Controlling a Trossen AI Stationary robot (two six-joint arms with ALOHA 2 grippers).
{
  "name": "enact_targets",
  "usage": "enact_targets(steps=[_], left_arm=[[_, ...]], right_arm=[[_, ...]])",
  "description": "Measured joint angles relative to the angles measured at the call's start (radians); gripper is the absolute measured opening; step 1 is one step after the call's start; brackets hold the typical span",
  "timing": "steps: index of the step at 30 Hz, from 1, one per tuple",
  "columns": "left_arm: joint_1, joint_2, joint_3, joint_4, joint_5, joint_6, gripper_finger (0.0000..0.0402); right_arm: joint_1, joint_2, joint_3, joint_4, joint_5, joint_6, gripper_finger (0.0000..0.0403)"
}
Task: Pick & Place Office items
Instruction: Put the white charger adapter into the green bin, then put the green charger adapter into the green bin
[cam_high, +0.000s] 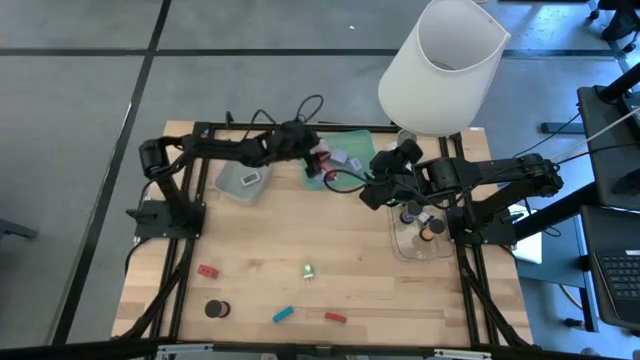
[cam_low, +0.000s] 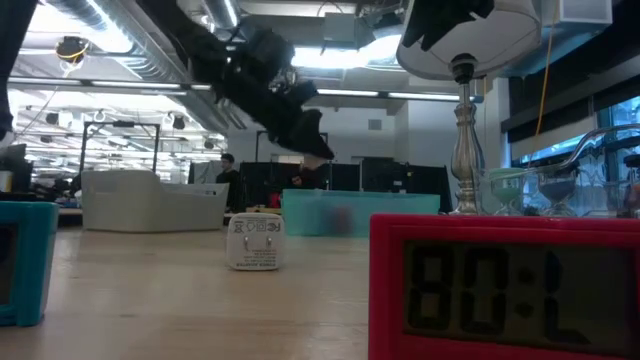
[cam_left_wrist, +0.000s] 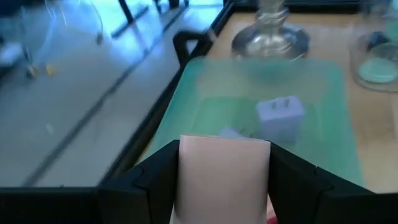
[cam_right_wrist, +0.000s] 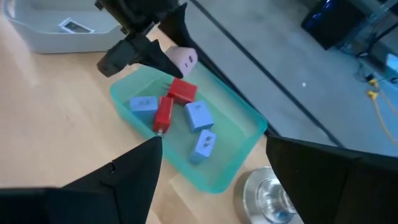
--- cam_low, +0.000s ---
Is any person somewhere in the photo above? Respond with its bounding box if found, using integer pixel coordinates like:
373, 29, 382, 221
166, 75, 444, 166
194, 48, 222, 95
289, 169, 314, 191
214, 152, 242, 212

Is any mint green hourglass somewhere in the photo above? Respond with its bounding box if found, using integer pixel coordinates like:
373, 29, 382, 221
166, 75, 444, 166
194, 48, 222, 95
488, 167, 526, 217

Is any clear plastic bin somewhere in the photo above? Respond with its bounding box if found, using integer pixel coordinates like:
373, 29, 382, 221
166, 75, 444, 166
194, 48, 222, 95
472, 123, 640, 221

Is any black hourglass blue sand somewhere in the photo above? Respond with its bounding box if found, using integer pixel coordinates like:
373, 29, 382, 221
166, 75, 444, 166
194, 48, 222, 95
536, 167, 581, 217

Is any grey ceiling equipment box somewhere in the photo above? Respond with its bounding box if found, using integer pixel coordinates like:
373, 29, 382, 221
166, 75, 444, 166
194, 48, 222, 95
323, 12, 376, 49

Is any silver table lamp white shade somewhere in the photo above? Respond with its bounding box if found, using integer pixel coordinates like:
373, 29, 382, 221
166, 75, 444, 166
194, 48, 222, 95
395, 0, 543, 217

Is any red digital clock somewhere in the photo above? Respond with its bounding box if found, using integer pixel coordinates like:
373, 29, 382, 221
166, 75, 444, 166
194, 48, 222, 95
368, 213, 640, 360

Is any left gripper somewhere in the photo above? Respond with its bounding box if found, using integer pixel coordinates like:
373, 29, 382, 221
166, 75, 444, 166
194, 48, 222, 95
214, 28, 336, 162

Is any long ceiling light bar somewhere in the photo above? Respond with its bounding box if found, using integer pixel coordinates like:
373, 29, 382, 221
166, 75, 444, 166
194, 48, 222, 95
7, 77, 464, 103

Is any green and white wall charger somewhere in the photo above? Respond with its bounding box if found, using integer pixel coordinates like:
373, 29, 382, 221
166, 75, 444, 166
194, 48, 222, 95
224, 212, 286, 272

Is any black ceiling device yellow cable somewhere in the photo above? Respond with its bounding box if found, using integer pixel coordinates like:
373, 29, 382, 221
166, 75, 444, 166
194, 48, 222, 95
53, 34, 92, 66

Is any silver ceiling air duct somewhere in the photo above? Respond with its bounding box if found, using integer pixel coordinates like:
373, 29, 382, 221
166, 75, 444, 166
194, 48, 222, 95
44, 0, 241, 136

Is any green plastic tray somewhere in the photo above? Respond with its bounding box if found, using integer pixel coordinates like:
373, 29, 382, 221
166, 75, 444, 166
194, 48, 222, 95
280, 188, 442, 238

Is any teal digital clock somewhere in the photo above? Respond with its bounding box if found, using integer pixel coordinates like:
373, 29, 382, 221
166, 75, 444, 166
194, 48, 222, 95
0, 200, 60, 329

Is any black hourglass pale sand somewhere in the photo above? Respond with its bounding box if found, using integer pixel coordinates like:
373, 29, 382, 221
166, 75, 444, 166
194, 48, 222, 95
619, 153, 640, 217

